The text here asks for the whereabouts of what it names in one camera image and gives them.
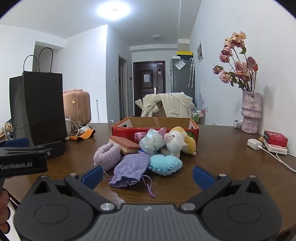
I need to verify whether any person's left hand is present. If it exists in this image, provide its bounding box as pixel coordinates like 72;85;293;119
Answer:
0;189;11;234

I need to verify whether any white charger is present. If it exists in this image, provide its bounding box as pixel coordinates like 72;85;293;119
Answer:
247;138;263;151

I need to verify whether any flat white box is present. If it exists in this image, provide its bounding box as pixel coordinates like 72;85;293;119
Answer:
264;141;288;154

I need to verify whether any purple fluffy headband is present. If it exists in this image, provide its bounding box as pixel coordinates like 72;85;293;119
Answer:
94;142;121;172

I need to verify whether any white and yellow sheep plush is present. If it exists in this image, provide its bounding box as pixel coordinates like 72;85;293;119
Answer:
164;126;197;159

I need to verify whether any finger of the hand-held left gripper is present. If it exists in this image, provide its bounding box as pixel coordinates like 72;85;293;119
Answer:
0;138;30;149
28;141;67;160

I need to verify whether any dark brown entrance door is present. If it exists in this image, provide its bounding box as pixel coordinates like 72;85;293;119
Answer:
133;61;166;116

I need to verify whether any white charger cable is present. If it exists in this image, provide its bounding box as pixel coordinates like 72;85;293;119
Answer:
260;146;296;173

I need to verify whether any pink plush bow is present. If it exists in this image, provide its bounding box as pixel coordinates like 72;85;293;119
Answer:
134;127;168;141

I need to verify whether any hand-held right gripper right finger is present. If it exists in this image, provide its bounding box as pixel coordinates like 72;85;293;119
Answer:
180;166;263;212

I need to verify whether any wooden chair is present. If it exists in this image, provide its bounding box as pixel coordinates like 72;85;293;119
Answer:
141;93;195;117

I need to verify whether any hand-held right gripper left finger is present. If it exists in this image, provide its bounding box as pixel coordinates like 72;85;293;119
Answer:
33;165;117;212

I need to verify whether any pink layered sponge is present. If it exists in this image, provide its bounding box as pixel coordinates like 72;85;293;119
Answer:
109;136;140;155

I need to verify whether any purple dried flower bunch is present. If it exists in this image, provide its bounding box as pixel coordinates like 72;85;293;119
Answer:
199;88;206;109

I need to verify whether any red cardboard box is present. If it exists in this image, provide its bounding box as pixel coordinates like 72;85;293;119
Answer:
112;117;199;145

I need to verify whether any pink textured vase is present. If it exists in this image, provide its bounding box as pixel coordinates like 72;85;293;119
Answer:
240;91;262;134

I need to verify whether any beige coat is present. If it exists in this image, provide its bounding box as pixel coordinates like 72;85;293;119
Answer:
135;92;195;118

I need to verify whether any folded umbrella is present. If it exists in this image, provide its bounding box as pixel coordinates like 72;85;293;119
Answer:
188;58;195;88

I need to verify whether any pink suitcase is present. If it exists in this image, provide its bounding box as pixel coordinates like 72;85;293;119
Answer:
63;89;92;126

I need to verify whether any grey refrigerator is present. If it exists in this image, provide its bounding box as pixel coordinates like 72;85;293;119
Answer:
171;57;195;98

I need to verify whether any bright ceiling light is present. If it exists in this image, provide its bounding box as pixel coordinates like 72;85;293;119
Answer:
97;2;131;20

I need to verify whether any orange strap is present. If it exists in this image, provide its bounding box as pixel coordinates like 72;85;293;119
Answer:
69;130;96;141

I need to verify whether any black paper bag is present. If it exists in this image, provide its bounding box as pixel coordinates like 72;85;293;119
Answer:
9;47;68;145

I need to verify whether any light blue bath puff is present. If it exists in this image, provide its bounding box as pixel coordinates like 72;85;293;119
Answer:
139;129;166;154

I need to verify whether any purple knit drawstring pouch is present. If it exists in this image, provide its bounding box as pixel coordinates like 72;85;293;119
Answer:
103;153;156;198

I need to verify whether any blue heart plush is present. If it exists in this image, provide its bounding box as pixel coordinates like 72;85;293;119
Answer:
148;154;183;176

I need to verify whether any shelf with bottles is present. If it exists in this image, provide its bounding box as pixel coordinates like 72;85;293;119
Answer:
191;108;205;124

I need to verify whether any bundle of white cables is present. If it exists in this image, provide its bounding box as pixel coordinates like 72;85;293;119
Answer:
65;118;90;141

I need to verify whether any grey interior door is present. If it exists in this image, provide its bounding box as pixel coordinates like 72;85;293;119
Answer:
118;54;128;116

